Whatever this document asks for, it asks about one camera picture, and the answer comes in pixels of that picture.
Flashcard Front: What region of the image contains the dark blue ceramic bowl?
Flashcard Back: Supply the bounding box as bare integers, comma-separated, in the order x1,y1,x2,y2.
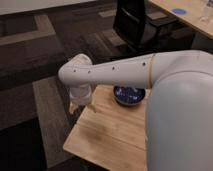
113,86,146,106

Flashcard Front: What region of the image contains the clear drinking glass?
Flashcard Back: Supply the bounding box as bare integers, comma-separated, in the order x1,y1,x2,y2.
200,0,213,21

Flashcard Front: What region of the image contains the black office chair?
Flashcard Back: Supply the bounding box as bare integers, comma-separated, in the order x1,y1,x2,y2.
112,0,178,54

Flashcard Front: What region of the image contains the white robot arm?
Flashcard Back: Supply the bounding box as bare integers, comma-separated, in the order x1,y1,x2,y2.
58,50,213,171

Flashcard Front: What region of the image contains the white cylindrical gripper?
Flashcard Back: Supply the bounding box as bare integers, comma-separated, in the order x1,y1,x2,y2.
69,85,97,114

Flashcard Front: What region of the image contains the light wooden background desk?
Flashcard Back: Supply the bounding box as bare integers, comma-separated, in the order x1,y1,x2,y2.
148,0,213,39

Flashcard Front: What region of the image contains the blue round coaster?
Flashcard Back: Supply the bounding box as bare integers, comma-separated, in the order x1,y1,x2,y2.
172,8,187,15

